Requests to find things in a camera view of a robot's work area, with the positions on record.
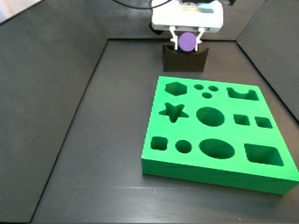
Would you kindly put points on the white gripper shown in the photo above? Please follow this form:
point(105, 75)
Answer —
point(201, 17)

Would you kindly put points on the purple cylinder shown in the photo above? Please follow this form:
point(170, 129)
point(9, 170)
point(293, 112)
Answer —
point(188, 42)

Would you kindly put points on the green foam shape board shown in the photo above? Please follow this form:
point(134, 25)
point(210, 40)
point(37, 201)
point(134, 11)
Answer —
point(213, 134)

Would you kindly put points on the black curved holder stand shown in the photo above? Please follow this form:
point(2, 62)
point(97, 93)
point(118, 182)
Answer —
point(184, 62)

